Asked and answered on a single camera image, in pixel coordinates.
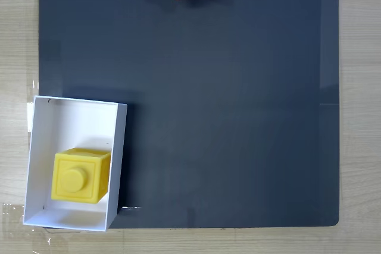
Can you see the yellow embossed toy block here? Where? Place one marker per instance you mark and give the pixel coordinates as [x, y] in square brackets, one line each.
[78, 176]

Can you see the white open cardboard box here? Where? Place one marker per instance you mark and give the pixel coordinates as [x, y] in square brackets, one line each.
[74, 126]

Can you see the dark grey textured mat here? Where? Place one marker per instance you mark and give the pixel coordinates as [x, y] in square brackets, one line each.
[223, 102]

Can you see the clear tape strip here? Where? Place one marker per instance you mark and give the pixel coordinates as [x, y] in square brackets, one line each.
[13, 212]

